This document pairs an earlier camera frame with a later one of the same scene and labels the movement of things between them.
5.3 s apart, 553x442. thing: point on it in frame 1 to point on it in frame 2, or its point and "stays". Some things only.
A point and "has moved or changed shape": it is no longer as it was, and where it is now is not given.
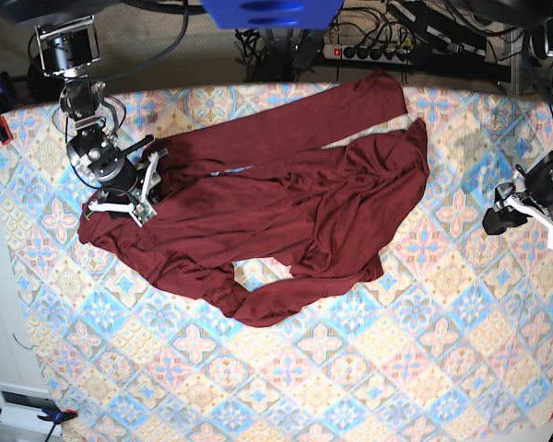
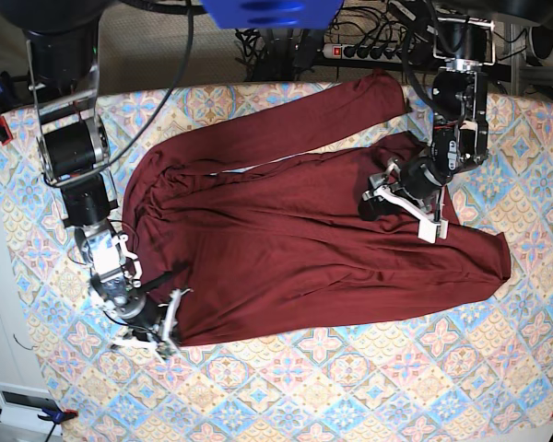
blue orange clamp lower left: x=54 y=416 stays
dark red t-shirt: x=255 y=211 has moved or changed shape
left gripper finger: x=151 y=188 to x=169 y=333
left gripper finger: x=136 y=145 to x=156 y=282
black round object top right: x=538 y=39 stays
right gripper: x=547 y=183 to x=416 y=178
